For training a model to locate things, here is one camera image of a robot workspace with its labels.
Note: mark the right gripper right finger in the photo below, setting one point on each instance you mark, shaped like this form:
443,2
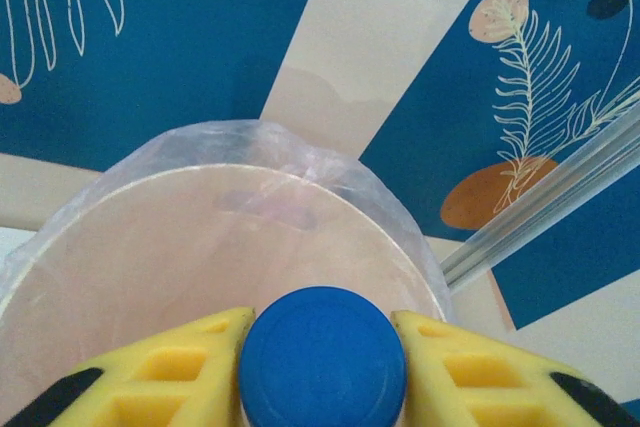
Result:
430,347

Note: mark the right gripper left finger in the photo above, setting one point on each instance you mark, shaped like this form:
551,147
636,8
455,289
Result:
125,377

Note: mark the blue cap cola bottle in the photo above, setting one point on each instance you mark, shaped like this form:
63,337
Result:
320,357

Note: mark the cream plastic bin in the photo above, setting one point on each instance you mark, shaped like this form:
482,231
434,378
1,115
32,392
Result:
175,257

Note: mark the aluminium frame post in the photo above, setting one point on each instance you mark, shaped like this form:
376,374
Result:
540,198

